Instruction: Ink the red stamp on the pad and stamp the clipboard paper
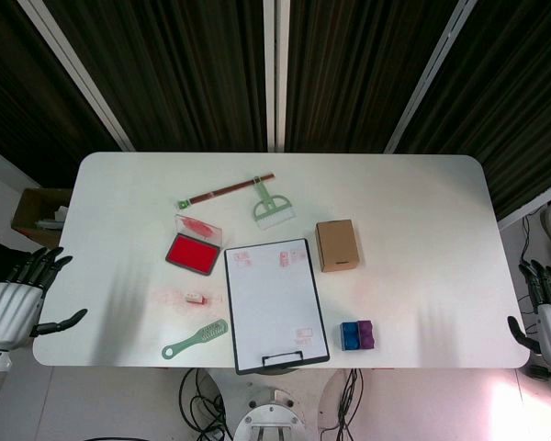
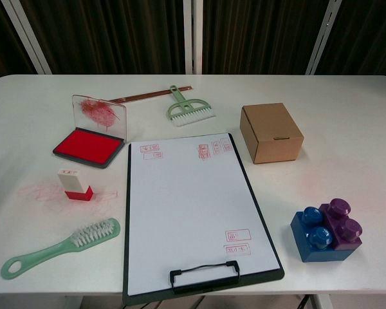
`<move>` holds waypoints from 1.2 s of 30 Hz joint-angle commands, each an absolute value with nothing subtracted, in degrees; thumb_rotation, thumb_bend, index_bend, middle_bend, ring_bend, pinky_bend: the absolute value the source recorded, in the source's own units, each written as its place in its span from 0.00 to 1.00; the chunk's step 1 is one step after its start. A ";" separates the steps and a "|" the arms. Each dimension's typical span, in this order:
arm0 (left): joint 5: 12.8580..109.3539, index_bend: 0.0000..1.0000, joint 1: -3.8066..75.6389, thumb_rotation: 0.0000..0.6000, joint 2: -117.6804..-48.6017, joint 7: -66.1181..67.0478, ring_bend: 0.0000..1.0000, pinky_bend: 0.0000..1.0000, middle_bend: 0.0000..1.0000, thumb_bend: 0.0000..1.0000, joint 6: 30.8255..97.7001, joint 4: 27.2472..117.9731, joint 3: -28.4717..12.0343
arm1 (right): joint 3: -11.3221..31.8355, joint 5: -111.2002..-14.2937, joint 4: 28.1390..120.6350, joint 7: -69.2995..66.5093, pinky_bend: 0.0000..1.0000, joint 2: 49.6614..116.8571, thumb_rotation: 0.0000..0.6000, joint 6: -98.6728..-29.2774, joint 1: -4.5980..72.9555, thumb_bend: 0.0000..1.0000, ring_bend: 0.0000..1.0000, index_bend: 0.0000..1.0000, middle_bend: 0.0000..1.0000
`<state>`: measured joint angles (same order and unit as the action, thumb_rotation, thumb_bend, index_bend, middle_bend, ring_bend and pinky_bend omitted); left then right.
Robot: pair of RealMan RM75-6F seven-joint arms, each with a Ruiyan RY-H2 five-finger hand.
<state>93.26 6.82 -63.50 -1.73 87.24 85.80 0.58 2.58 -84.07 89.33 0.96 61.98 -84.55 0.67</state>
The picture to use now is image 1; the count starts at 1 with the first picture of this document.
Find green small hand broom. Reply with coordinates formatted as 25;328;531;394
251;175;296;231

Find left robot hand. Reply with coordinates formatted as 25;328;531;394
0;246;89;353

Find person's black trouser leg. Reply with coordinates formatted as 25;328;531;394
0;232;31;295

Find blue toy block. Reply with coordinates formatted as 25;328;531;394
339;321;362;353

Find red ink pad case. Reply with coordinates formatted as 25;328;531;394
164;213;224;277

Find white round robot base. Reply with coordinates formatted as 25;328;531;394
232;388;311;441

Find white frame post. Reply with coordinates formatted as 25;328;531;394
384;0;478;154
17;0;137;152
262;0;291;153

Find brown cardboard box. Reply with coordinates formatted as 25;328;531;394
315;219;363;274

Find white stamped paper sheet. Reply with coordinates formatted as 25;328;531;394
227;241;328;372

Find purple toy block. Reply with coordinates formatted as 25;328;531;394
356;319;378;352

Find open cardboard floor box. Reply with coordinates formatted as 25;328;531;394
11;187;73;252

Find dark pleated curtain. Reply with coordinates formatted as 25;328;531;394
282;0;465;153
397;0;551;221
0;0;123;189
43;0;276;153

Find black clipboard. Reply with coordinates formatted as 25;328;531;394
223;237;332;377

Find black thin wall cable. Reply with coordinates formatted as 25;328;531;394
517;214;542;322

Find black cable bundle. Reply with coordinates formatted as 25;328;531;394
320;367;364;441
178;367;233;441

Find brown stick with green end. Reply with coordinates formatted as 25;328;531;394
174;172;276;210

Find green hairbrush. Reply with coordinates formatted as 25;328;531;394
161;318;230;360

